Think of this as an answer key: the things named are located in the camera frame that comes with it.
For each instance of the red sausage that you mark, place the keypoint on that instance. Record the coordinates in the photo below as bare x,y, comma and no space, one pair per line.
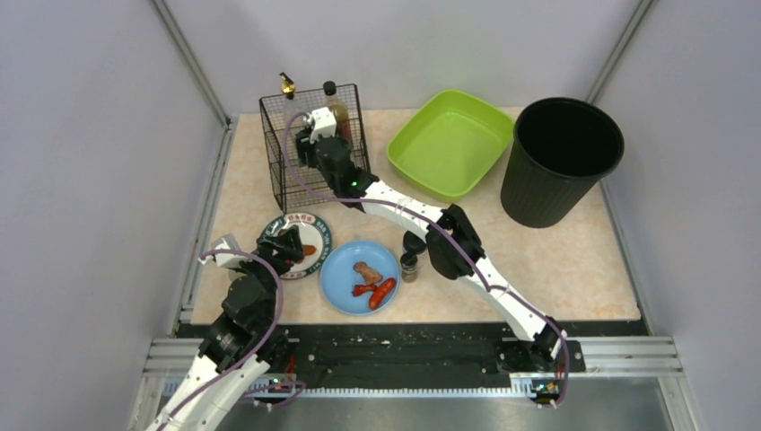
381,291

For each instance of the brown meat piece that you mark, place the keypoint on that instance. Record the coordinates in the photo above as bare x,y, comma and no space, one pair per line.
370,275

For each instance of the black-lid shaker jar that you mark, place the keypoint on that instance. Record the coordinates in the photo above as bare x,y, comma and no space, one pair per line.
412,244

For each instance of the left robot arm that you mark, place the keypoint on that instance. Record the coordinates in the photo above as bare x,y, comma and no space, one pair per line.
243,340

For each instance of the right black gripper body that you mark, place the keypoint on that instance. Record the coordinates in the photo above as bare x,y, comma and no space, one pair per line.
305,146

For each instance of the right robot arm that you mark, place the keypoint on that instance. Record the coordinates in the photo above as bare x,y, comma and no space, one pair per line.
453,245

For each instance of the food on white plate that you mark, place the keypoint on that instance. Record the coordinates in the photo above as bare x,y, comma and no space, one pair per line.
308,250

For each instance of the green-rimmed white plate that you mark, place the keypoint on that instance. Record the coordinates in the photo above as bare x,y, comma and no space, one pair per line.
313,231

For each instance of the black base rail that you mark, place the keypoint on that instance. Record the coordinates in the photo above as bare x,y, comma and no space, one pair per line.
421,355

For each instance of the red pepper piece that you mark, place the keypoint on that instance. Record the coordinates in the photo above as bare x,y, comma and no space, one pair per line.
359,290

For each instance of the brown sauce bottle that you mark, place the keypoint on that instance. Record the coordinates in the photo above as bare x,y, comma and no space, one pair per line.
340,111

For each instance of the green plastic basin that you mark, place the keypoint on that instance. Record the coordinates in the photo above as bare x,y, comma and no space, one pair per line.
450,144

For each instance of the clear gold-spout oil bottle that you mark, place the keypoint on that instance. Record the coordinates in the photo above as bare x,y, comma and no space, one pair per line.
289,95

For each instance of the pink mug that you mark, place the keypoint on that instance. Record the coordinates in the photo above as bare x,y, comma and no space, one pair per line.
234,274

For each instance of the black trash bin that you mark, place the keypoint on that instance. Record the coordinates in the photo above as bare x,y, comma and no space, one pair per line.
561,148

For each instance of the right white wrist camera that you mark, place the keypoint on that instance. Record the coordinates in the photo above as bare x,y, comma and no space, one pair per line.
322,122

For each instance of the black wire rack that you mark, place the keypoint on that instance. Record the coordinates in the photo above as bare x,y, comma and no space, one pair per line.
292,145

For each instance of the blue plate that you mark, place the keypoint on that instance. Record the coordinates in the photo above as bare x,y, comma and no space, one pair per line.
337,277

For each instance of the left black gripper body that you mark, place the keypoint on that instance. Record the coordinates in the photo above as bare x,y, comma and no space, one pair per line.
284,242

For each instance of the small pepper grinder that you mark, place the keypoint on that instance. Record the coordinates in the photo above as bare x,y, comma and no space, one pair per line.
409,267

